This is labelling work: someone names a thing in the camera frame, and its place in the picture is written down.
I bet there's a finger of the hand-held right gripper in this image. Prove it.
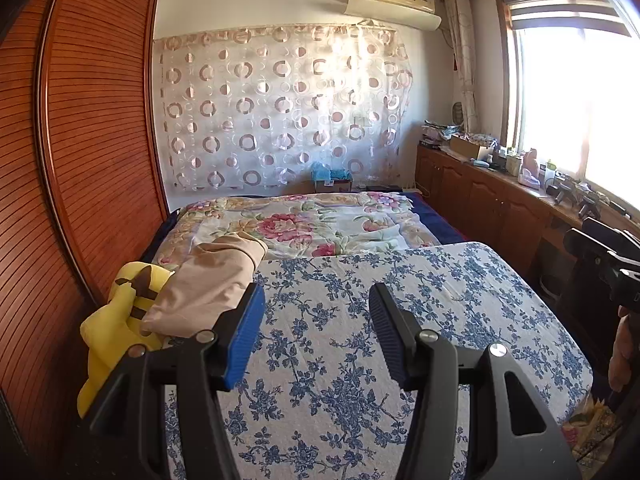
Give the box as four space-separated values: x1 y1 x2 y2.
582 216 640 252
563 228 623 287

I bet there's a pile of small clutter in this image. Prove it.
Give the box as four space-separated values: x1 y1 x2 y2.
422 120 454 149

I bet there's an open cardboard box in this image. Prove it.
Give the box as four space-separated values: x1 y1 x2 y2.
449 132 493 161

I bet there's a long wooden cabinet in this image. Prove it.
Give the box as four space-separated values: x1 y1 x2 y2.
415 142 640 286

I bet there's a blue floral bedsheet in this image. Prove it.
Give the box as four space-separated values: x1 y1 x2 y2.
160 241 595 480

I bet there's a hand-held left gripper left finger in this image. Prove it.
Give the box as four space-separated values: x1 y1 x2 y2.
75 282 267 480

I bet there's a yellow plush toy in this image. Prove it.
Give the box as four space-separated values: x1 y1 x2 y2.
77 260 176 418

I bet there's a colourful patterned cloth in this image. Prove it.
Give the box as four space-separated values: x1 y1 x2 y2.
560 395 624 466

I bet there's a beige printed T-shirt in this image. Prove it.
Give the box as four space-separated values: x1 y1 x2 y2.
140 234 269 339

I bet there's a person's right hand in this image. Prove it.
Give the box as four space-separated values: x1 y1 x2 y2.
608 306 640 397

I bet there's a circle-patterned sheer curtain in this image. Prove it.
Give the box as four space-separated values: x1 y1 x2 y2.
157 22 416 196

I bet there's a pale patterned window curtain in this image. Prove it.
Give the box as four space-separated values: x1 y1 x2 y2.
444 0 481 133

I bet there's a wood-framed window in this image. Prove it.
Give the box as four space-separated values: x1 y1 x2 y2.
495 0 640 211

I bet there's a pink plastic bottle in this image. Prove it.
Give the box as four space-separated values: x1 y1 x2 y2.
520 147 544 189

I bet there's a pink floral blanket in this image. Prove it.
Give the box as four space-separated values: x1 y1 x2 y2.
150 192 443 266

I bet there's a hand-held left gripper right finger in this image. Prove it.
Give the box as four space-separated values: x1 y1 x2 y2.
369 282 583 480

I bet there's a blue plastic bag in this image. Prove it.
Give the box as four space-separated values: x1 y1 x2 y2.
311 162 346 184

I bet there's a cream air conditioner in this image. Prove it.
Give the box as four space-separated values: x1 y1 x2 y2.
344 0 443 31

